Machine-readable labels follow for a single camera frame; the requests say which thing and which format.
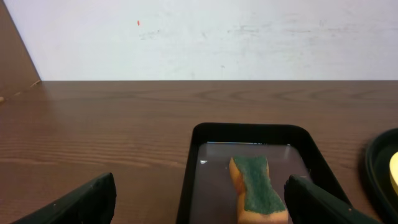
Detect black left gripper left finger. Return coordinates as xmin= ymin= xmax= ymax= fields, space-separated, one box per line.
xmin=14 ymin=172 xmax=117 ymax=224

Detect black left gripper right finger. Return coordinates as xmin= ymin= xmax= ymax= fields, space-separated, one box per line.
xmin=284 ymin=175 xmax=380 ymax=224

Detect yellow plate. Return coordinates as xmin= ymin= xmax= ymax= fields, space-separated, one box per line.
xmin=389 ymin=152 xmax=398 ymax=195

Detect black round tray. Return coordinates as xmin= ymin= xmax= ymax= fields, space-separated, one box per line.
xmin=363 ymin=129 xmax=397 ymax=223

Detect black rectangular tray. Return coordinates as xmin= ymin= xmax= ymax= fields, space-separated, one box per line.
xmin=177 ymin=123 xmax=349 ymax=223

